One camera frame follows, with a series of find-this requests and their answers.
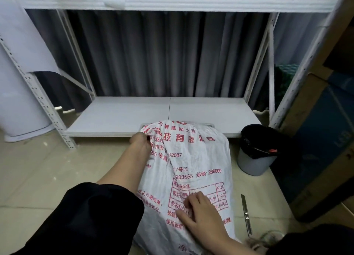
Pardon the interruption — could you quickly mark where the person's left hand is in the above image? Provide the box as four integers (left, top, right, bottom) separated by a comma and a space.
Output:
129, 131, 153, 164

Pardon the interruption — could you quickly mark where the person's right hand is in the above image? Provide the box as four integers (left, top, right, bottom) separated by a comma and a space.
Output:
175, 191, 230, 241

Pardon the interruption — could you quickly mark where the white woven sack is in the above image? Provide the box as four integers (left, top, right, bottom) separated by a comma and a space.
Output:
132, 120, 237, 255

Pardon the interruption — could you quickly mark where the person's left forearm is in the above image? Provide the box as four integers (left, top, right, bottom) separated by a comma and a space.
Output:
97, 150, 147, 195

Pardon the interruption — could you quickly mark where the person's white shoe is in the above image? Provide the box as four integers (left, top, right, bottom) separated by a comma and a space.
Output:
246, 230, 285, 254

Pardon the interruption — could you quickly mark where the cardboard box black number print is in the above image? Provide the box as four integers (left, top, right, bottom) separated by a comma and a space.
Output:
339, 195, 354, 217

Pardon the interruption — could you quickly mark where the large blue-printed cardboard box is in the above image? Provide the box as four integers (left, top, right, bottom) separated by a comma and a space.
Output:
279, 74, 354, 222

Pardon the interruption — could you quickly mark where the white metal shelf rack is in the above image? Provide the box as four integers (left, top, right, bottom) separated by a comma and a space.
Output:
0, 0, 354, 150

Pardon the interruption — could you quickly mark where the white plastic slotted basket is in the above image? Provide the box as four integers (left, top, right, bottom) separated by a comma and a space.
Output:
138, 122, 216, 130

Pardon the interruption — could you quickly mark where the grey trash bin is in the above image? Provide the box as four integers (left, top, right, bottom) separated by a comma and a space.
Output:
237, 148, 277, 176

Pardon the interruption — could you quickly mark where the grey curtain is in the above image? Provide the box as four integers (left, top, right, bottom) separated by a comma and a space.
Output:
25, 0, 341, 112

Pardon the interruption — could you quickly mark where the white cylindrical appliance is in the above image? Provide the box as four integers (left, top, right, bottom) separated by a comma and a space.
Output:
0, 44, 56, 143

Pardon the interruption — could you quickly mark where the white tape strip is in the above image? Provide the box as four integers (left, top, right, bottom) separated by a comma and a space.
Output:
104, 0, 128, 10

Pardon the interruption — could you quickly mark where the white paper sheet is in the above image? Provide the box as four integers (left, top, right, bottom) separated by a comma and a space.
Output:
0, 0, 60, 74

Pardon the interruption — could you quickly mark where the green mesh bundle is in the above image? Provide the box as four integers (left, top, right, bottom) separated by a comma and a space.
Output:
274, 64, 299, 103

